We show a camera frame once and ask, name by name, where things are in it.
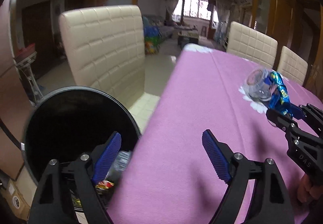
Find blue foil wrapper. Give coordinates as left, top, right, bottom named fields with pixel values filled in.
left=264, top=71, right=293, bottom=117

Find pink floral tablecloth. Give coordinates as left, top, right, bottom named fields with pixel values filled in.
left=108, top=45, right=308, bottom=223

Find white plant stand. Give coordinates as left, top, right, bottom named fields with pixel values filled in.
left=14, top=43, right=43, bottom=104

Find black trash bin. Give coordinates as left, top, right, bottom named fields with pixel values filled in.
left=23, top=85, right=141, bottom=204

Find cream chair left side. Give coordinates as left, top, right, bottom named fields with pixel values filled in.
left=58, top=4, right=146, bottom=111

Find copper refrigerator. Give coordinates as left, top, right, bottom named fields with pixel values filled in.
left=0, top=0, right=32, bottom=180

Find cream chair far right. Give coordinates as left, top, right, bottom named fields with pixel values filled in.
left=277, top=46, right=308, bottom=86

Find red gold snack wrapper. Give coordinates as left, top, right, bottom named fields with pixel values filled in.
left=95, top=180, right=114, bottom=193

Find cream chair far middle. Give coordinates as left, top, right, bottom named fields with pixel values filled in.
left=226, top=22, right=278, bottom=69

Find grey sofa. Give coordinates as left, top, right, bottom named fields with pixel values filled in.
left=142, top=15, right=179, bottom=41

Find cream chair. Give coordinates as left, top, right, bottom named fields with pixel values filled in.
left=277, top=46, right=308, bottom=86
left=58, top=4, right=146, bottom=111
left=226, top=22, right=278, bottom=69

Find cardboard boxes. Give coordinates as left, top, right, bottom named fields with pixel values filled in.
left=4, top=179, right=30, bottom=221

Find right hand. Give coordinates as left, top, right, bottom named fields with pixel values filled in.
left=297, top=174, right=323, bottom=203

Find coffee table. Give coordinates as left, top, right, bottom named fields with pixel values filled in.
left=177, top=30, right=199, bottom=49

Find clear plastic tray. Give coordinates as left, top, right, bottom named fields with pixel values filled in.
left=106, top=151, right=132, bottom=182

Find colourful bag on floor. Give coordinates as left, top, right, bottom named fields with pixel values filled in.
left=144, top=25, right=161, bottom=54

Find clear round plastic container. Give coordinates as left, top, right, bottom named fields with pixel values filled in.
left=243, top=69, right=272, bottom=101

